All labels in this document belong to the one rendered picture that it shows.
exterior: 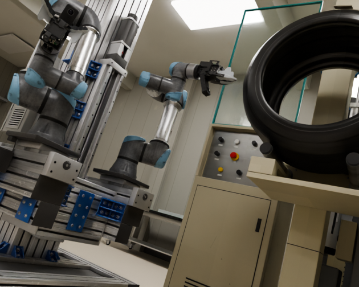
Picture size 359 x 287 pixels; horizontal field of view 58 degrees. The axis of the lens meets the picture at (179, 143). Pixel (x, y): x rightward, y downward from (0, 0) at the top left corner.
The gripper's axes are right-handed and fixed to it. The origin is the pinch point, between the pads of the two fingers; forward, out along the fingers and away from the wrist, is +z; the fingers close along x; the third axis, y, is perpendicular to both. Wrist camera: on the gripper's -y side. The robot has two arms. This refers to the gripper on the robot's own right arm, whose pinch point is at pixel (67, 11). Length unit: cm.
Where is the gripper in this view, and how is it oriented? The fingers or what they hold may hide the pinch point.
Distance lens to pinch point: 113.5
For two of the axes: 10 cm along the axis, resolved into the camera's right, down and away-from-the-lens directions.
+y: -4.0, 8.7, -3.1
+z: 5.0, -0.7, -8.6
